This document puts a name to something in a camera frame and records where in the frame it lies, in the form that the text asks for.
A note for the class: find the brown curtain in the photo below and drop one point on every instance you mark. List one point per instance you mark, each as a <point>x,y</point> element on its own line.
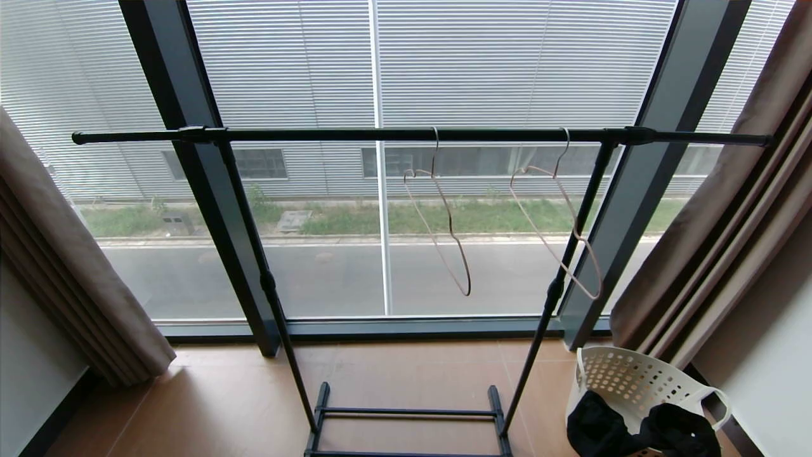
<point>729,190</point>
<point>63,266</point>

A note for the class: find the window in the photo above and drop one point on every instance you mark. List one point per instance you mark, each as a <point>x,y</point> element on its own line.
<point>444,63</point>

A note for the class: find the white laundry basket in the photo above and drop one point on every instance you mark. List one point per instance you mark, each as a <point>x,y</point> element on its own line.
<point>634,381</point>

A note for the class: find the black garment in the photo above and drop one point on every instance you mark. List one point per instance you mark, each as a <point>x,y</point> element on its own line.
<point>596,425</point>

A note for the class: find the black clothes rack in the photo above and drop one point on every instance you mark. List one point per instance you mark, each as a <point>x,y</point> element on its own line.
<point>380,134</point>

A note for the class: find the black shorts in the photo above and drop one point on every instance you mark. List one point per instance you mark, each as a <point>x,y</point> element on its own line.
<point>682,431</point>

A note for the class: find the pink clothes hanger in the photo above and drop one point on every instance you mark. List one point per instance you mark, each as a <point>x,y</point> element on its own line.
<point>567,145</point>
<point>436,149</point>

